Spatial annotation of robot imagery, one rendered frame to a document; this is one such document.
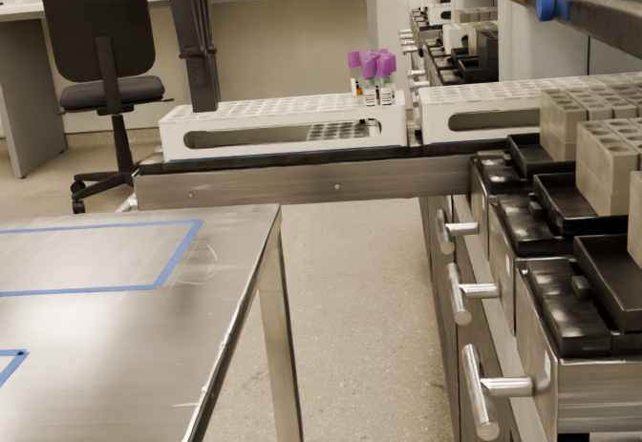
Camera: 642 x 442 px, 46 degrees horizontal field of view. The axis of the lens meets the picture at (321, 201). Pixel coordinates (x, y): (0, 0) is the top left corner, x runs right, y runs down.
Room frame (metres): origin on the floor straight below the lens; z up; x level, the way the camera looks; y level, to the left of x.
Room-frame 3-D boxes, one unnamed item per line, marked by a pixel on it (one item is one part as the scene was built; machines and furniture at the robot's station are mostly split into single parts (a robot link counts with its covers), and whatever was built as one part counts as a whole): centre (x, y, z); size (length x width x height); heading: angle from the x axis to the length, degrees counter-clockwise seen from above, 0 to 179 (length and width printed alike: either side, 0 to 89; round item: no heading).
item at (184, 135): (0.93, 0.03, 0.83); 0.30 x 0.10 x 0.06; 84
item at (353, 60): (0.96, -0.06, 0.86); 0.02 x 0.02 x 0.11
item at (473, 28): (1.45, -0.32, 0.85); 0.12 x 0.02 x 0.06; 175
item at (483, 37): (1.30, -0.31, 0.85); 0.12 x 0.02 x 0.06; 174
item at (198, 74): (0.92, 0.14, 0.93); 0.03 x 0.01 x 0.05; 174
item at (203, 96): (0.93, 0.13, 0.90); 0.03 x 0.01 x 0.07; 84
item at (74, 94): (3.48, 0.89, 0.52); 0.64 x 0.60 x 1.05; 14
